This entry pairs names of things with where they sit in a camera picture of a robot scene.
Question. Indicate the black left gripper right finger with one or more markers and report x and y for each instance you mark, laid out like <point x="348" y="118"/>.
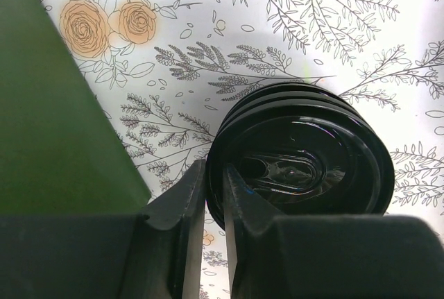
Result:
<point x="247" y="219"/>

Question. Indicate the floral table mat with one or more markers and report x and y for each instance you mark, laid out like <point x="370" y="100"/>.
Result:
<point x="166" y="72"/>

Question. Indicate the brown and green paper bag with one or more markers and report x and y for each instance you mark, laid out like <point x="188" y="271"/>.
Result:
<point x="59" y="154"/>

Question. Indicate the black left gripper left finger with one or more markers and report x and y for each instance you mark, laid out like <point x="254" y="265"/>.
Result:
<point x="164" y="256"/>

